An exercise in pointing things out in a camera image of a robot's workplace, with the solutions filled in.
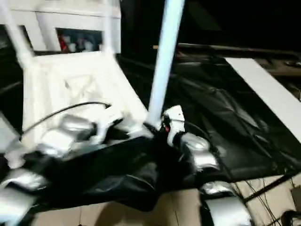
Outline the white plastic table top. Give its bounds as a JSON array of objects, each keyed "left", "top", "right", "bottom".
[{"left": 7, "top": 51, "right": 156, "bottom": 168}]

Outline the white plastic table leg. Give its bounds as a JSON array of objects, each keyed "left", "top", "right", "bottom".
[
  {"left": 0, "top": 115, "right": 24, "bottom": 161},
  {"left": 101, "top": 0, "right": 116, "bottom": 55},
  {"left": 0, "top": 0, "right": 34, "bottom": 66},
  {"left": 147, "top": 0, "right": 185, "bottom": 129}
]

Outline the black plastic mat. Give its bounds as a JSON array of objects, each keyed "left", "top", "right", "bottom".
[{"left": 0, "top": 47, "right": 301, "bottom": 212}]

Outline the white flat panel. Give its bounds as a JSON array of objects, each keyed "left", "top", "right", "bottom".
[{"left": 225, "top": 57, "right": 301, "bottom": 143}]

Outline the white glass-door cabinet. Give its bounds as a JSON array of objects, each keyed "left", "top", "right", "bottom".
[{"left": 0, "top": 0, "right": 122, "bottom": 54}]

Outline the black stand leg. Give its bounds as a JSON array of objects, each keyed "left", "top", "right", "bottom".
[{"left": 242, "top": 175, "right": 294, "bottom": 201}]

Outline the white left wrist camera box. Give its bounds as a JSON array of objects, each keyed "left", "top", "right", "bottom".
[{"left": 94, "top": 109, "right": 126, "bottom": 145}]

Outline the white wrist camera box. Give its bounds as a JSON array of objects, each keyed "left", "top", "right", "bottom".
[
  {"left": 94, "top": 109, "right": 126, "bottom": 145},
  {"left": 162, "top": 105, "right": 185, "bottom": 145}
]

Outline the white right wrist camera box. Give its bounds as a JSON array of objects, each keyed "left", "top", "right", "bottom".
[{"left": 162, "top": 105, "right": 185, "bottom": 145}]

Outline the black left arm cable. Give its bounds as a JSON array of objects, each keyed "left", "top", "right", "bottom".
[{"left": 19, "top": 102, "right": 112, "bottom": 139}]

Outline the dark horizontal rail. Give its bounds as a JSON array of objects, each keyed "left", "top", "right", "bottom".
[{"left": 176, "top": 42, "right": 301, "bottom": 59}]

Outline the black floor cable bundle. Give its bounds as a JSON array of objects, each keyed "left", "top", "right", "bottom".
[{"left": 235, "top": 174, "right": 301, "bottom": 226}]

